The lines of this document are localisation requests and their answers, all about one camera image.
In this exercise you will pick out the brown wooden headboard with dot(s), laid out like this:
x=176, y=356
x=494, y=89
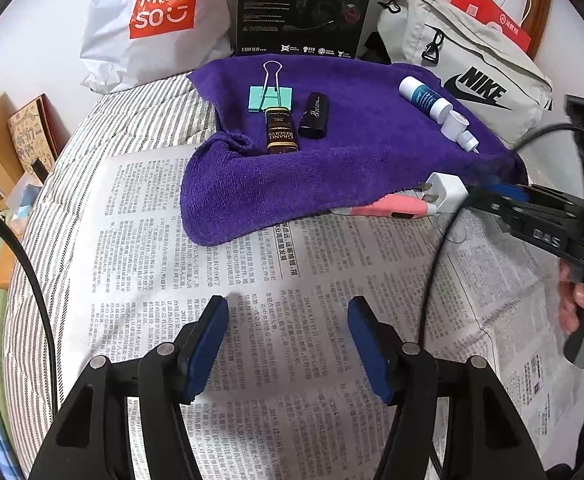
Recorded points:
x=540, y=15

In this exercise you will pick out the small white bottle cap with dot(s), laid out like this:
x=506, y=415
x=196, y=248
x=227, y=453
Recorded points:
x=469, y=142

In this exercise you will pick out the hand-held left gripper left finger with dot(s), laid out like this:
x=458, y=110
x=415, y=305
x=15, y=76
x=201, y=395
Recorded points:
x=204, y=350

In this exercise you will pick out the patterned brown notebook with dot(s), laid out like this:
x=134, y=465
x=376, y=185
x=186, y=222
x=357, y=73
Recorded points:
x=37, y=135

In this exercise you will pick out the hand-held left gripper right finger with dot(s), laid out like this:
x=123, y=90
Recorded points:
x=371, y=355

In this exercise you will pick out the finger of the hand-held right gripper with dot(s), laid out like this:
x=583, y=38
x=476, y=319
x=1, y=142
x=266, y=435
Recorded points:
x=496, y=207
x=516, y=191

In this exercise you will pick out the white charger plug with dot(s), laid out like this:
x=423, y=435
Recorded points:
x=446, y=195

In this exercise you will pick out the black headset box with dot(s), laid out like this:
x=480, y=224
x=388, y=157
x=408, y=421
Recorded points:
x=302, y=10

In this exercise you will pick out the white plastic shopping bag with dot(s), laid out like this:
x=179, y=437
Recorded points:
x=157, y=45

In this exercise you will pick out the green binder clip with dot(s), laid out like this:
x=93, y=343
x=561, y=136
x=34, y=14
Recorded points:
x=269, y=97

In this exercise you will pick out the black gold-label bottle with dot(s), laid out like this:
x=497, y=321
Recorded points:
x=282, y=132

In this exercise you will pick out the white and blue tube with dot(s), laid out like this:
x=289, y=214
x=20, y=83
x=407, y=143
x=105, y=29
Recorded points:
x=424, y=99

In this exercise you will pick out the white tape roll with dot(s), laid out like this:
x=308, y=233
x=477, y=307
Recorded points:
x=454, y=125

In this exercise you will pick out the newspaper sheet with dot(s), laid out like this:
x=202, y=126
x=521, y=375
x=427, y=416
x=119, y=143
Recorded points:
x=292, y=280

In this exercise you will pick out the grey waist bag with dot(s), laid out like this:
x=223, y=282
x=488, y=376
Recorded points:
x=471, y=60

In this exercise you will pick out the small light blue box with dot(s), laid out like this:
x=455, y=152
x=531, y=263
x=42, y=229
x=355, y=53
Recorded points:
x=24, y=205

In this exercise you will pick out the purple towel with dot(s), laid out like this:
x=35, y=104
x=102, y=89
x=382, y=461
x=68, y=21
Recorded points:
x=361, y=170

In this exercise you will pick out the black cap with script print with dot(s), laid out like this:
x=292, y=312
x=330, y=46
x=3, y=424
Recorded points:
x=316, y=117

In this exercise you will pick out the pink utility knife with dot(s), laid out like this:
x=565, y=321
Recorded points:
x=396, y=207

